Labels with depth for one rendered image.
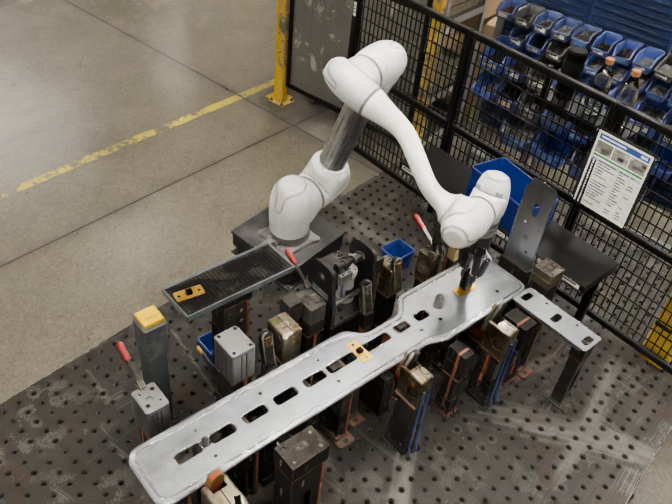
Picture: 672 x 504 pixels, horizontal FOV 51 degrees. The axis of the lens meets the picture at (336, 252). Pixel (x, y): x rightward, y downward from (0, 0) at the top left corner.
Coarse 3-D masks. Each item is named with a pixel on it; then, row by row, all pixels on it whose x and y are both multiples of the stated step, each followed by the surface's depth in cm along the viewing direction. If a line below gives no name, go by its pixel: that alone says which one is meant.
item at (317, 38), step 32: (288, 0) 471; (320, 0) 452; (352, 0) 435; (384, 0) 419; (416, 0) 404; (288, 32) 486; (320, 32) 464; (384, 32) 430; (416, 32) 414; (288, 64) 498; (320, 64) 478; (416, 64) 425; (320, 96) 493; (416, 128) 444
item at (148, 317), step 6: (150, 306) 192; (138, 312) 190; (144, 312) 190; (150, 312) 190; (156, 312) 190; (138, 318) 188; (144, 318) 188; (150, 318) 189; (156, 318) 189; (162, 318) 189; (144, 324) 187; (150, 324) 187
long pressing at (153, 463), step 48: (432, 288) 232; (480, 288) 234; (336, 336) 211; (432, 336) 215; (288, 384) 196; (336, 384) 198; (192, 432) 181; (240, 432) 183; (144, 480) 170; (192, 480) 171
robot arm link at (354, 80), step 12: (336, 60) 215; (348, 60) 216; (360, 60) 216; (372, 60) 217; (324, 72) 217; (336, 72) 213; (348, 72) 212; (360, 72) 214; (372, 72) 215; (336, 84) 214; (348, 84) 212; (360, 84) 211; (372, 84) 213; (348, 96) 213; (360, 96) 212; (360, 108) 213
